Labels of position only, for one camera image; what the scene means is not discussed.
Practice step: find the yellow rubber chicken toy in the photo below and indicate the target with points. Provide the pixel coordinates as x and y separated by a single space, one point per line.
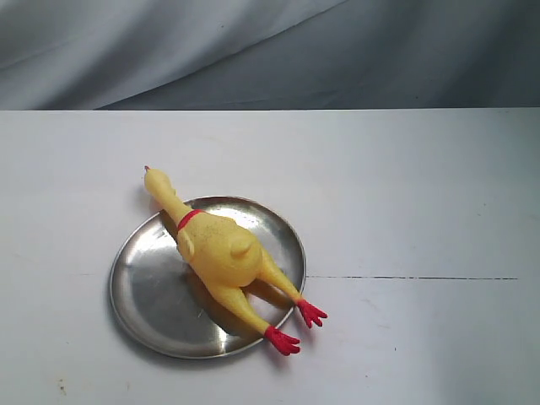
228 257

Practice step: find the round stainless steel plate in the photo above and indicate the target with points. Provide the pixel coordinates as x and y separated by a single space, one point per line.
158 300

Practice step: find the grey backdrop cloth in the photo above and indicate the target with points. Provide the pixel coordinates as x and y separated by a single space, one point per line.
268 55

